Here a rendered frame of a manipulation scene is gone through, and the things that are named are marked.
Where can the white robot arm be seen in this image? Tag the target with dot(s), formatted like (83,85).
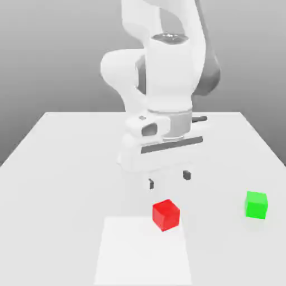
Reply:
(167,73)

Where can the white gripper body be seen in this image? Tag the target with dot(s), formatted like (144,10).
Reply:
(156,158)

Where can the small red cube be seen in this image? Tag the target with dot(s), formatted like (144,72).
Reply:
(165,215)

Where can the small green cube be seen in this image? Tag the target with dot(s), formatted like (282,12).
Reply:
(256,204)

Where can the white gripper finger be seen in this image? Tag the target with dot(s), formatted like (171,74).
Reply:
(186,174)
(150,182)

